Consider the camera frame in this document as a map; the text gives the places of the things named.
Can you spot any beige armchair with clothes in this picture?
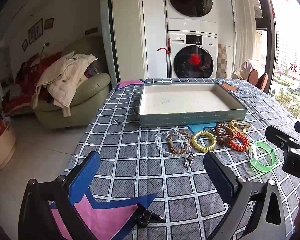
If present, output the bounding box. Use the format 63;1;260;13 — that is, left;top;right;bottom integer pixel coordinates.
34;36;112;130

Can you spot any orange spiral hair tie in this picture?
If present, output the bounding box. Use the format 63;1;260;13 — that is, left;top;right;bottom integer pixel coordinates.
226;131;250;149

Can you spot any red hooked pole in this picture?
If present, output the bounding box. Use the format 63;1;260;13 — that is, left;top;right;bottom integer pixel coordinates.
157;38;172;78

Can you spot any yellow spiral hair tie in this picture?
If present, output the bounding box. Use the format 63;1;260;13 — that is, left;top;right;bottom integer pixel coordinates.
191;130;217;153

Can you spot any grey-green tray with beige lining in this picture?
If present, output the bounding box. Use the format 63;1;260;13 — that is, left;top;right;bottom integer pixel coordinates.
138;83;248;128

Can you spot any white dryer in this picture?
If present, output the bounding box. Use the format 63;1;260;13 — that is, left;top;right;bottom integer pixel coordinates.
162;0;218;32

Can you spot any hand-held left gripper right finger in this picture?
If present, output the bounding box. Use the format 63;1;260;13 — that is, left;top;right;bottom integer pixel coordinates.
204;151;299;240

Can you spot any amber hair tie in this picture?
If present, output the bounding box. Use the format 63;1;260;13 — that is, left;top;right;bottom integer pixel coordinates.
227;120;252;133

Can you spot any white cabinet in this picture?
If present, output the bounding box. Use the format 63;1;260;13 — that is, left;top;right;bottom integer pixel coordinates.
107;0;240;83

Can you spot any beige jacket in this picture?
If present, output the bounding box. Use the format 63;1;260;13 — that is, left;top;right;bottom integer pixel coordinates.
31;51;98;117

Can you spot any brown braided bracelet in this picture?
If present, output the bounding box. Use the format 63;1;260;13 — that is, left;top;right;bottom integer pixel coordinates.
167;130;189;155

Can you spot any black claw hair clip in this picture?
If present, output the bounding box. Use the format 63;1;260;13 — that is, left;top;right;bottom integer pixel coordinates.
134;204;165;228

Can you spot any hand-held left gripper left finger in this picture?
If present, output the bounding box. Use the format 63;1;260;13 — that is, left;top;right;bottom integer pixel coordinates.
18;151;101;240

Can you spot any silver hair clip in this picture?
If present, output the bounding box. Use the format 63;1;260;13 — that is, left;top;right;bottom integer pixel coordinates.
210;127;228;138

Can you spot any clear bead chain with clasp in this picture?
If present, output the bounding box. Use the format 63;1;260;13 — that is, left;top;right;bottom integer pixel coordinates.
154;129;194;168

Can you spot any large picture frame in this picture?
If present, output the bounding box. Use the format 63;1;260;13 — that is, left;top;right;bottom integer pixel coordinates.
29;19;43;37

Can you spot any white round basket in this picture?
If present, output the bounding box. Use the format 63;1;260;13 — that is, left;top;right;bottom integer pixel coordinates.
0;124;17;170

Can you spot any green transparent bangle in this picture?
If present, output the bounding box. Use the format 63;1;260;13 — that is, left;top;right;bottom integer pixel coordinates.
249;141;277;173

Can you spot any checkered hanging cloth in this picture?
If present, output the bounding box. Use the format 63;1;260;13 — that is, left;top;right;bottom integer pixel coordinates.
217;44;228;77

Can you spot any brown chair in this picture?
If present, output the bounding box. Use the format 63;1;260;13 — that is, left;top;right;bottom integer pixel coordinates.
256;73;268;92
247;69;259;85

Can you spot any red window sticker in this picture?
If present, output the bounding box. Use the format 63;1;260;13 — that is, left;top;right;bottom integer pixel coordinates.
287;61;300;93

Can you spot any beige cloth on chair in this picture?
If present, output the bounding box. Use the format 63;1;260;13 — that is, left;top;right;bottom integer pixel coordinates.
231;59;254;80

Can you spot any brown spiral hair tie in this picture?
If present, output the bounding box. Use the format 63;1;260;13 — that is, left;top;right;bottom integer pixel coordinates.
215;123;237;143

